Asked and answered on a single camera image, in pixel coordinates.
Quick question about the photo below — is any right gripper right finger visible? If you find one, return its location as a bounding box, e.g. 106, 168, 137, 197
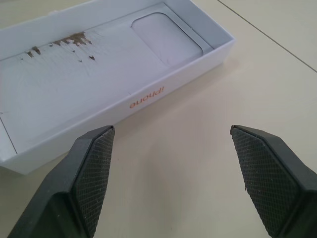
230, 124, 317, 238

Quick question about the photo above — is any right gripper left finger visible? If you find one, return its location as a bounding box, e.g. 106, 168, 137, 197
7, 125, 115, 238

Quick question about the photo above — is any white phone box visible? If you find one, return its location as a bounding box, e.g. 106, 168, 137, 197
0, 0, 235, 176

